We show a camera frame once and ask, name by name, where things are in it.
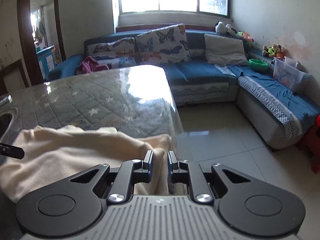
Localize orange and green toy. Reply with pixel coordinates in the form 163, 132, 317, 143
235, 31, 254, 45

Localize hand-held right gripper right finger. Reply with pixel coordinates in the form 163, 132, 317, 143
167, 150, 252, 204

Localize pink cloth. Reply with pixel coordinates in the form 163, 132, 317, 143
76, 56, 109, 75

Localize large butterfly print cushion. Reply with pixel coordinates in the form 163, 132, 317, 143
135, 23, 190, 65

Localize green plastic bowl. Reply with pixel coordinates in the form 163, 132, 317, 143
248, 58, 270, 72

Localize blue sofa cover cloth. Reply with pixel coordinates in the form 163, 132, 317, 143
215, 64, 320, 140

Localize blue cabinet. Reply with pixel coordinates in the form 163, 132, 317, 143
36, 45, 57, 79

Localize grey cushion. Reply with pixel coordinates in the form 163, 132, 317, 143
204, 33, 249, 67

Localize cream garment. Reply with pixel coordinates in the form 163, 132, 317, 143
0, 125, 173, 204

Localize blue corner sofa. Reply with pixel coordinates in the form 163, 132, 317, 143
47, 26, 320, 150

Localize long butterfly print cushion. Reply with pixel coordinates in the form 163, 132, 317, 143
86, 37, 137, 68

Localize panda plush toy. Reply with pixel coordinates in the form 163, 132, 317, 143
215, 21, 237, 36

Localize dark wooden chair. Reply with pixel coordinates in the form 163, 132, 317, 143
0, 59, 29, 95

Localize red plastic stool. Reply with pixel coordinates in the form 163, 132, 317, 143
296, 115, 320, 174

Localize hanging clothes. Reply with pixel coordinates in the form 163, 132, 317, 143
34, 20, 47, 44

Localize clear plastic storage box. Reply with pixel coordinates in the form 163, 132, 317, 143
272, 56, 313, 93

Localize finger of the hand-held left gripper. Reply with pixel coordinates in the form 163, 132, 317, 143
0, 142, 25, 159

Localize brown teddy bear plush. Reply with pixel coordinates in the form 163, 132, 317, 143
262, 44, 285, 59

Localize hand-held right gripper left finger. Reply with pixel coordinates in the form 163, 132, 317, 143
69, 150, 154, 204

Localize brown door frame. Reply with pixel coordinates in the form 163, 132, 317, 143
17, 0, 67, 85

